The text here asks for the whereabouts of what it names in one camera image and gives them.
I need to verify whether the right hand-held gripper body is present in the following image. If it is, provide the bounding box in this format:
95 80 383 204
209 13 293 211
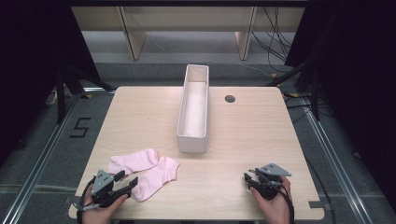
253 162 292 201

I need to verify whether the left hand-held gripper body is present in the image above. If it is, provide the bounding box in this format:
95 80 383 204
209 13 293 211
73 169 128 213

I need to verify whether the pink sock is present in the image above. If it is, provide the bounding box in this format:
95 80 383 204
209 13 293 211
131 155 180 203
107 147 160 175

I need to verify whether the long white box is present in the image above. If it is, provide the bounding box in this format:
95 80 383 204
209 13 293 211
176 63 210 154

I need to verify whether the person's left hand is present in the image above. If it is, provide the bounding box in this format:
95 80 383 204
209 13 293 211
81 188 129 224

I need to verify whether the person's right hand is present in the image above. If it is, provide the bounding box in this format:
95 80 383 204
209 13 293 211
250 176 292 224

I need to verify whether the grey tape strip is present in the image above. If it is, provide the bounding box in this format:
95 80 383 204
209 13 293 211
307 200 325 210

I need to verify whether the black metal stand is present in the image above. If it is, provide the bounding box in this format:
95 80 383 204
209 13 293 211
264 59 322 122
55 64 117 125

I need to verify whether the dark curtain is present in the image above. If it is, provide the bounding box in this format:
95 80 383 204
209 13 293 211
0 0 101 167
284 0 396 204

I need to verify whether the beige background table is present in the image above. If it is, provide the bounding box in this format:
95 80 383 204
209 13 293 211
71 6 306 62

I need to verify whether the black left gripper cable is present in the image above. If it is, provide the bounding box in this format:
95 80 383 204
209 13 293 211
76 176 96 224

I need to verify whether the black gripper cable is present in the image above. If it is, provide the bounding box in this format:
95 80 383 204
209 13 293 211
264 176 295 224
76 176 96 224

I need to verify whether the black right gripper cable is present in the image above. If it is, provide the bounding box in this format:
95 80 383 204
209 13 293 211
264 176 295 224

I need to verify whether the metal floor rail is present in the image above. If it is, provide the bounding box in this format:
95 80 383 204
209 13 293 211
0 92 82 224
300 96 375 224

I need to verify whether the bundle of black floor cables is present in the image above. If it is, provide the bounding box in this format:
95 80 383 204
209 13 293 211
251 7 297 74

